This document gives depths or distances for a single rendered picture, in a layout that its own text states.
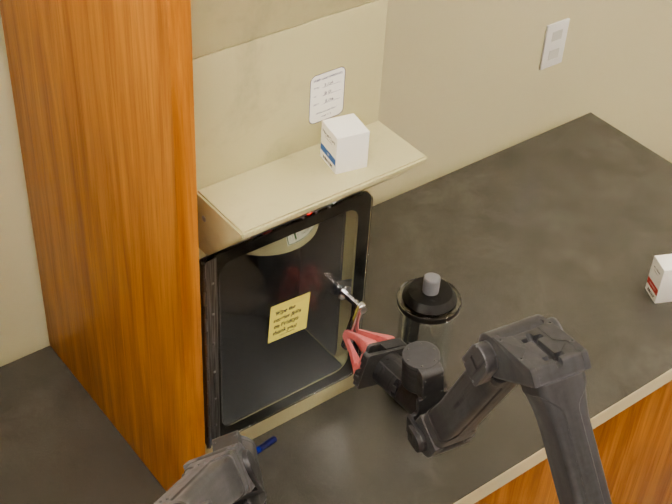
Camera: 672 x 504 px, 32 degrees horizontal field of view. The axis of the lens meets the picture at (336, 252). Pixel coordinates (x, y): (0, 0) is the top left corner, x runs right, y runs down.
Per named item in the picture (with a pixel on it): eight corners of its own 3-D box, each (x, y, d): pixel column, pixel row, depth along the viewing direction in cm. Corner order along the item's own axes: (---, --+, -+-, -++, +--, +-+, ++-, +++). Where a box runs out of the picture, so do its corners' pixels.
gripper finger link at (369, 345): (339, 317, 187) (376, 351, 182) (371, 311, 192) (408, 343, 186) (327, 352, 190) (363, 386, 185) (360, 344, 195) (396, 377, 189)
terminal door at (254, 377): (208, 444, 192) (202, 257, 166) (355, 369, 207) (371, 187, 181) (210, 447, 191) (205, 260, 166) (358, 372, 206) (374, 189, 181)
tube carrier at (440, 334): (380, 369, 212) (389, 280, 199) (436, 360, 215) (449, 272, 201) (397, 412, 204) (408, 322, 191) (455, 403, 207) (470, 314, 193)
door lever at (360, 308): (335, 331, 195) (324, 334, 194) (352, 284, 191) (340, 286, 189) (355, 350, 192) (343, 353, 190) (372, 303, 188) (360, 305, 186)
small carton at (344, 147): (319, 155, 166) (321, 120, 162) (351, 148, 168) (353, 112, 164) (335, 174, 163) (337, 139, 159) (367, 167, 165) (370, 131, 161)
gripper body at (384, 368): (361, 349, 181) (391, 377, 177) (408, 338, 188) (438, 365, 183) (349, 382, 184) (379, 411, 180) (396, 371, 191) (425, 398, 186)
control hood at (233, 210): (195, 247, 165) (193, 190, 158) (374, 173, 181) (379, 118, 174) (240, 292, 158) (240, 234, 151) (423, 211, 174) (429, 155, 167)
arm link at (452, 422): (492, 376, 136) (572, 347, 140) (472, 333, 138) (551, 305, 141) (413, 466, 175) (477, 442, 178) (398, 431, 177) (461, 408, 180)
